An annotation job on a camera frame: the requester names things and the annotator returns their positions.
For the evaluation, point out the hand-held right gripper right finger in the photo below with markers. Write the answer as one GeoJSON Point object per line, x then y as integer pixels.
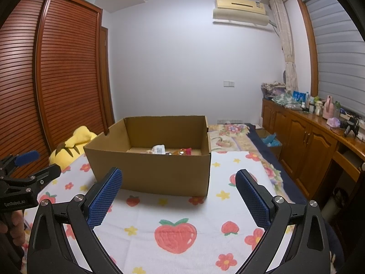
{"type": "Point", "coordinates": [253, 199]}

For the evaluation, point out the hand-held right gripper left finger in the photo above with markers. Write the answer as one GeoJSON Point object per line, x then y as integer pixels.
{"type": "Point", "coordinates": [104, 197]}

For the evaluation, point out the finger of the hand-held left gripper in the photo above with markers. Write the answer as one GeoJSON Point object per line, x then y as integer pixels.
{"type": "Point", "coordinates": [27, 157]}
{"type": "Point", "coordinates": [45, 174]}

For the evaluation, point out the brown cardboard box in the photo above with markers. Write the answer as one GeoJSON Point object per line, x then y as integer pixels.
{"type": "Point", "coordinates": [148, 174]}

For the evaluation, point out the orange and silver snack packet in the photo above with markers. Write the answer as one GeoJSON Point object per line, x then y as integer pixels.
{"type": "Point", "coordinates": [158, 149]}

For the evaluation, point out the clear packet orange bun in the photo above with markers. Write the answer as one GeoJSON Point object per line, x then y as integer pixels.
{"type": "Point", "coordinates": [179, 152]}

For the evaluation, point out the person's left hand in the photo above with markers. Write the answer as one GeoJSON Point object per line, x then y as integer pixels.
{"type": "Point", "coordinates": [17, 227]}

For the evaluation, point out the yellow plush toy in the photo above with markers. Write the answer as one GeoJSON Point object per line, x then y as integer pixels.
{"type": "Point", "coordinates": [71, 145]}

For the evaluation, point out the floral bed quilt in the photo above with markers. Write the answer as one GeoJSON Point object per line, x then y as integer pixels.
{"type": "Point", "coordinates": [236, 137]}

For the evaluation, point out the wooden sideboard cabinet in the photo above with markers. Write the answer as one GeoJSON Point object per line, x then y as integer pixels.
{"type": "Point", "coordinates": [299, 148]}

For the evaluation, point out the white bin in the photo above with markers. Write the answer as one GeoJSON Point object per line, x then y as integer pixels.
{"type": "Point", "coordinates": [333, 205]}

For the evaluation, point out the wooden louvered wardrobe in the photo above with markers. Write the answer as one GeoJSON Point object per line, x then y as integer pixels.
{"type": "Point", "coordinates": [57, 77]}

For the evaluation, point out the green patterned bag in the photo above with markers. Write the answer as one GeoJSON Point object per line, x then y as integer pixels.
{"type": "Point", "coordinates": [282, 97]}

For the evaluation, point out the pile of folded fabric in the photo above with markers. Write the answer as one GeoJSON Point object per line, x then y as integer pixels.
{"type": "Point", "coordinates": [272, 89]}

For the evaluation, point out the white jar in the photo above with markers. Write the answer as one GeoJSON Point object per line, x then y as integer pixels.
{"type": "Point", "coordinates": [319, 108]}

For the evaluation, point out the blue box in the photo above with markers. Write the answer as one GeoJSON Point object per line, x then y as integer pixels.
{"type": "Point", "coordinates": [299, 96]}

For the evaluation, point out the pink bottle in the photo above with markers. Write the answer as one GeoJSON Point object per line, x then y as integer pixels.
{"type": "Point", "coordinates": [328, 108]}

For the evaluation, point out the black tripod device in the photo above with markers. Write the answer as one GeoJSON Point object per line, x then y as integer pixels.
{"type": "Point", "coordinates": [350, 126]}

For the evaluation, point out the green bottle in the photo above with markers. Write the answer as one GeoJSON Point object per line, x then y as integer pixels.
{"type": "Point", "coordinates": [337, 109]}

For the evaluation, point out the cream patterned curtain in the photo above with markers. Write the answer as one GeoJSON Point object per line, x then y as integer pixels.
{"type": "Point", "coordinates": [286, 42]}

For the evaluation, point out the white air deflector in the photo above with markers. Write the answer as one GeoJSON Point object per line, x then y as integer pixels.
{"type": "Point", "coordinates": [242, 20]}

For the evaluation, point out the beige air conditioner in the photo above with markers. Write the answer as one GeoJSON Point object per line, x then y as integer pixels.
{"type": "Point", "coordinates": [239, 4]}

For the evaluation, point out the white wall switch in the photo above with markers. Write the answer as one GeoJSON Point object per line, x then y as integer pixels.
{"type": "Point", "coordinates": [229, 83]}

